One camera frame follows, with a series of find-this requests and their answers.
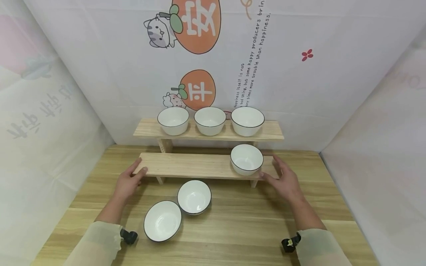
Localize black wrist band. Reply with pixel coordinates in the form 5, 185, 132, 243
120, 228, 139, 245
281, 232, 302, 254

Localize white bowl with black rim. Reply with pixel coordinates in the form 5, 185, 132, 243
143, 200, 183, 243
230, 144, 264, 176
231, 106, 266, 137
194, 107, 227, 136
177, 180, 212, 215
157, 107, 190, 136

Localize two-tier wooden shelf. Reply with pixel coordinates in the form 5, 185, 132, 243
133, 117, 285, 189

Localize person's left forearm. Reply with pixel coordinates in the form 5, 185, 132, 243
63, 195, 133, 266

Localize person's right forearm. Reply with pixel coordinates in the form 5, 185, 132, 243
288, 196, 353, 266

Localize person's right hand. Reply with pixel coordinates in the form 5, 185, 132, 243
259, 155, 304, 203

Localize person's left hand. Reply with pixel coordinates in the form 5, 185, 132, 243
114, 158, 149, 202

